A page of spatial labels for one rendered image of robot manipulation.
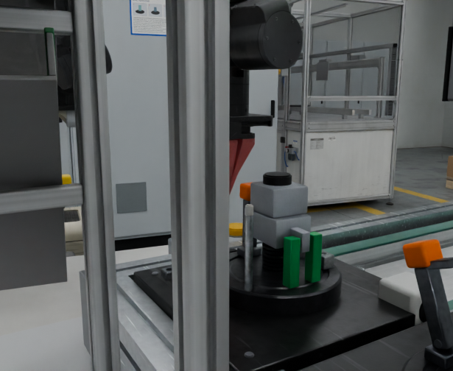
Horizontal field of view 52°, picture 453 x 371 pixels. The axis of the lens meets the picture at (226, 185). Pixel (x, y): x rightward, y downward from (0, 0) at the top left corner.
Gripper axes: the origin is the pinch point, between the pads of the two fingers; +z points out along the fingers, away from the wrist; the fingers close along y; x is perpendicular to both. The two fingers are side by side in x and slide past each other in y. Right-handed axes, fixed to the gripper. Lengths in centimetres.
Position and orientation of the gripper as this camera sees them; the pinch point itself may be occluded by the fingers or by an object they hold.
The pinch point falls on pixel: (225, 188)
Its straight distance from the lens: 58.5
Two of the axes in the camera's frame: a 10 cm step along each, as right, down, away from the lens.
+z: -0.1, 9.8, 2.1
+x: -5.2, -1.8, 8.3
